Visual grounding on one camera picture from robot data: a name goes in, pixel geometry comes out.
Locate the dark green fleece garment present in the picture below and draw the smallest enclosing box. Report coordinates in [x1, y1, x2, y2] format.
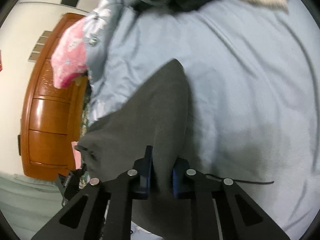
[77, 60, 191, 239]

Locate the orange wooden nightstand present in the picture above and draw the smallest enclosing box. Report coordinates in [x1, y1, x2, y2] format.
[20, 37, 90, 182]

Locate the dark floral blanket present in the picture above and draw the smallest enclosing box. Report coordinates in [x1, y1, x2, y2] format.
[80, 81, 92, 137]

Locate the pink floral pillow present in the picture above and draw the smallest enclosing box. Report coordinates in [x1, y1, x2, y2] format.
[51, 18, 88, 89]

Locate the orange wooden headboard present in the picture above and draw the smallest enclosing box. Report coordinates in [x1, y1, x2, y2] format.
[40, 12, 84, 58]

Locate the blue floral bed quilt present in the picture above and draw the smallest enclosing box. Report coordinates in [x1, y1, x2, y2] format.
[89, 0, 319, 239]

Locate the black cord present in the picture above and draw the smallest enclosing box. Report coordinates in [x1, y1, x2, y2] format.
[204, 173, 275, 186]

